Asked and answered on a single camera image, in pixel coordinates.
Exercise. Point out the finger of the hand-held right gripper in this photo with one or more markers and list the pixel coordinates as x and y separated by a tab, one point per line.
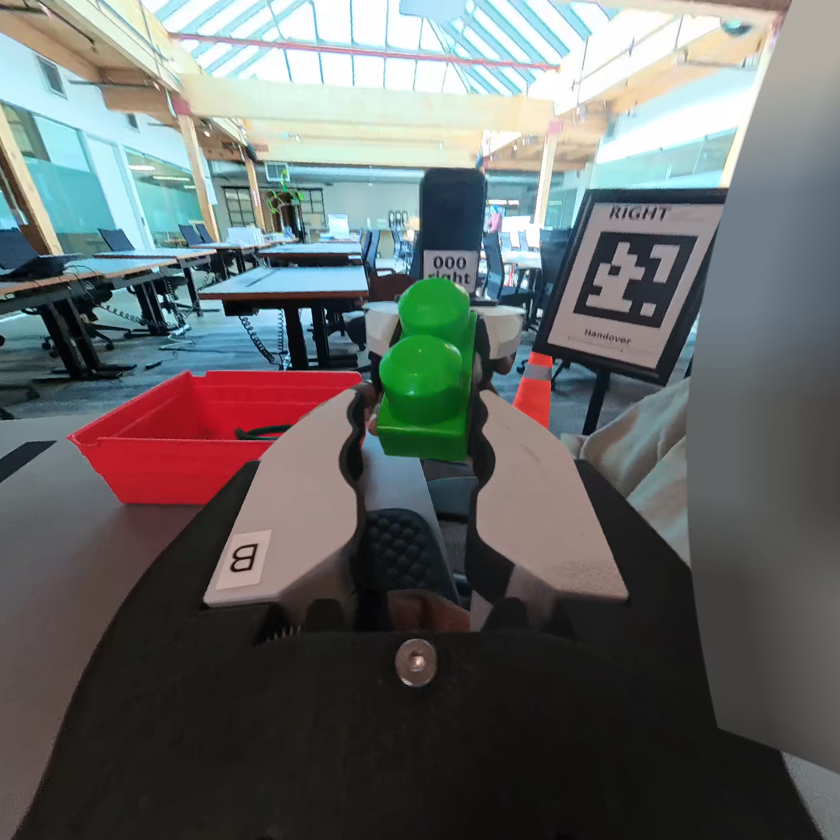
382	328
506	331

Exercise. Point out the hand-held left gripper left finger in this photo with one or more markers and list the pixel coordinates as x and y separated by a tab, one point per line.
295	499

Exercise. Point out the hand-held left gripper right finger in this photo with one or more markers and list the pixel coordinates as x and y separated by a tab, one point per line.
544	512

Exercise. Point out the green toy building block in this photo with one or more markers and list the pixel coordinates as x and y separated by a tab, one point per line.
420	374

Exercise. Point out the person's right hand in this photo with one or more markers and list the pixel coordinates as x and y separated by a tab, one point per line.
433	617

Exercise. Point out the black mesh office chair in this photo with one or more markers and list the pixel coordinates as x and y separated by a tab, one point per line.
508	269

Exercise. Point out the orange traffic cone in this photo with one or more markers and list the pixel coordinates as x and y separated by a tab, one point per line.
535	394

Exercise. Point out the white-topped desk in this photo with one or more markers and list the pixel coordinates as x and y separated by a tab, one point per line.
308	253
289	282

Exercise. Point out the person's pale clothing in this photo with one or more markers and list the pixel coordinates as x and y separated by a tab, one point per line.
649	446

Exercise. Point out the red plastic bin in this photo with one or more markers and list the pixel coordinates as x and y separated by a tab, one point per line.
164	459

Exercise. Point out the framed tag sign on stand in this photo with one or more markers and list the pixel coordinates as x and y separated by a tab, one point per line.
643	275

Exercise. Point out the potted green plant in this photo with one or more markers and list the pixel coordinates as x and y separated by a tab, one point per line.
287	197

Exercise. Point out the long wooden-edged desk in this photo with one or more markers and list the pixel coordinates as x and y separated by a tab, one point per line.
164	253
85	269

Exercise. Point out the wall vent grille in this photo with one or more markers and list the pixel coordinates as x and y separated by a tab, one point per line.
51	75

